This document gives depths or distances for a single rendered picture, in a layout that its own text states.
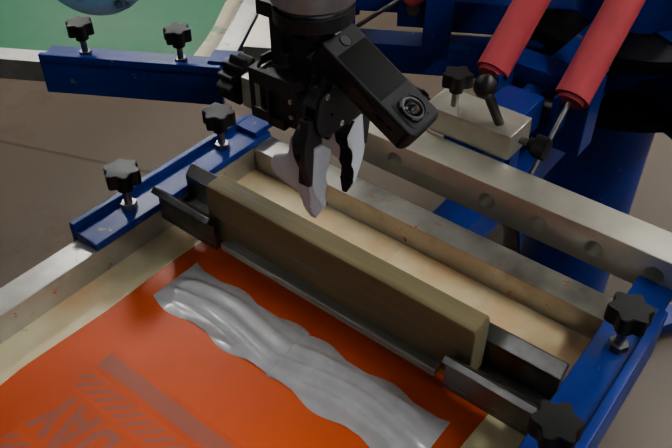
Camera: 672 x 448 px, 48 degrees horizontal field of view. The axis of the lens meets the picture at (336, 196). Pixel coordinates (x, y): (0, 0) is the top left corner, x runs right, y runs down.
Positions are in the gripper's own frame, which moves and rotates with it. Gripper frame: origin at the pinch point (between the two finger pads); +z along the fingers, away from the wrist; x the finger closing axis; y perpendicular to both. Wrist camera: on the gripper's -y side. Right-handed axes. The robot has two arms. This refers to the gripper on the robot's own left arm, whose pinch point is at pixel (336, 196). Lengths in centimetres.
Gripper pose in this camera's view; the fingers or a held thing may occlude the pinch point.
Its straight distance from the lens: 75.4
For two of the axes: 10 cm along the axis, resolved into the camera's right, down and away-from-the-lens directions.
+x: -6.1, 5.0, -6.1
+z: 0.1, 7.8, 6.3
